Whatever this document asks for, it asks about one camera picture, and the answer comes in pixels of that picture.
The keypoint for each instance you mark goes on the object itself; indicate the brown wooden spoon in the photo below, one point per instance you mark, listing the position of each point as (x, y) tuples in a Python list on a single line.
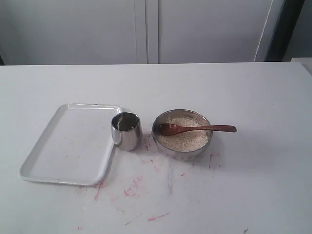
[(168, 129)]

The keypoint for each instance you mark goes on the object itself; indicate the stainless steel rice bowl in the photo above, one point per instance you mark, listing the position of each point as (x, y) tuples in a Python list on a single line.
[(179, 113)]

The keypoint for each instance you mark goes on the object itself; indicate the stainless steel cup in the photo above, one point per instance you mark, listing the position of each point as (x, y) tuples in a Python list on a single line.
[(126, 131)]

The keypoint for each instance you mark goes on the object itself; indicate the white uncooked rice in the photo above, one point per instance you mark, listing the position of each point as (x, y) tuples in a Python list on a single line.
[(186, 141)]

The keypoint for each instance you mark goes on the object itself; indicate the white rectangular plastic tray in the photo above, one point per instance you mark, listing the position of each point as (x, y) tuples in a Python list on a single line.
[(75, 148)]

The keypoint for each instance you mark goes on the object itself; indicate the white cabinet behind table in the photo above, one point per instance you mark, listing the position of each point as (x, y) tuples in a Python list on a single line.
[(59, 32)]

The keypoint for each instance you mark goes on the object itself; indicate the beige adjacent table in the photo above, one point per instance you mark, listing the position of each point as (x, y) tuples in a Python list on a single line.
[(306, 62)]

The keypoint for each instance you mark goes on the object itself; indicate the black vertical post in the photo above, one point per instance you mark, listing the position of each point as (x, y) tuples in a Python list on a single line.
[(292, 36)]

